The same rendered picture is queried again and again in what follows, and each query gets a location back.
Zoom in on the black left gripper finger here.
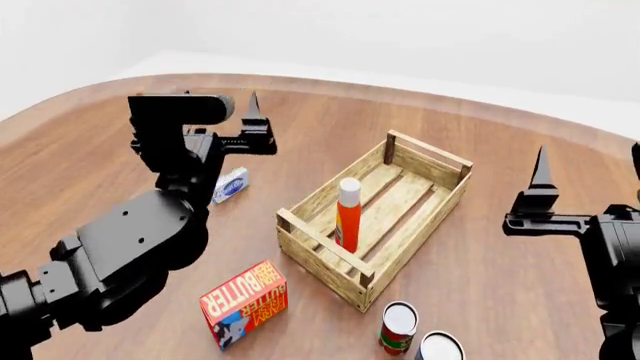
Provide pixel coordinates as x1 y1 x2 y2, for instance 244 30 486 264
240 90 277 144

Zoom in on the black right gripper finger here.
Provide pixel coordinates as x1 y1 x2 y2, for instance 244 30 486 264
630 141 640 207
514 144 561 216

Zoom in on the red ketchup bottle white cap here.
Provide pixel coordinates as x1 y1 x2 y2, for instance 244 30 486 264
334 177 363 255

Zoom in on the wooden slatted tray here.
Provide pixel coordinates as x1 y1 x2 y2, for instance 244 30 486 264
275 129 475 314

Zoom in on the white blue cream cheese box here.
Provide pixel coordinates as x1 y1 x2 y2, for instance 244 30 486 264
210 165 250 205

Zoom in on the red butter box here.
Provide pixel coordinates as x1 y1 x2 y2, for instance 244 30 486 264
198 258 289 352

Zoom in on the blue labelled tin can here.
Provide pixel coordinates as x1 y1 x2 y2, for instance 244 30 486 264
413 330 467 360

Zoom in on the red labelled tin can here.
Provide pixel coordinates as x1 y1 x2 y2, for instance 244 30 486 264
377 300 420 357

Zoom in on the black cylindrical left wrist camera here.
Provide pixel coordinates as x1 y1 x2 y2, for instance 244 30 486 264
127 93 237 126

